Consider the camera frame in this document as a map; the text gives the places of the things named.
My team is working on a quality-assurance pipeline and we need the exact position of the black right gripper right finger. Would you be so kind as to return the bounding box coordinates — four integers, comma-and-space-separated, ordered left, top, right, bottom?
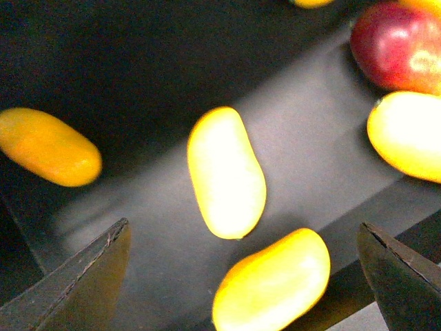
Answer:
357, 223, 440, 331

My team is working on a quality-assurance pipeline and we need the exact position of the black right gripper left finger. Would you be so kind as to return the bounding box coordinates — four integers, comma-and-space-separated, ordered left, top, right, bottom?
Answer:
1, 219, 131, 330

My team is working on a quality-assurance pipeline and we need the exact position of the orange mango left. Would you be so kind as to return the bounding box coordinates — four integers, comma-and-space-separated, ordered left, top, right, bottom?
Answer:
1, 108, 102, 187

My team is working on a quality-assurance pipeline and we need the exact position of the black mango tray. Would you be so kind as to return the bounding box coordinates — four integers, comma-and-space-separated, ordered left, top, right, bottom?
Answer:
1, 1, 440, 330

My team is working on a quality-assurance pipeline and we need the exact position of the red mango top right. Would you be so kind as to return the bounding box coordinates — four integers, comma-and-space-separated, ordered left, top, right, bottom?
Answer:
349, 1, 440, 96

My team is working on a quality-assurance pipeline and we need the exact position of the yellow mango top corner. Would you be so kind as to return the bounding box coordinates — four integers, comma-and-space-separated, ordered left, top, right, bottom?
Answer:
400, 0, 441, 18

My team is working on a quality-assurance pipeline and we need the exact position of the yellow mango top edge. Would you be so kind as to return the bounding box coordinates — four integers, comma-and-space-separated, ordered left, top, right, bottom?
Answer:
289, 0, 333, 10

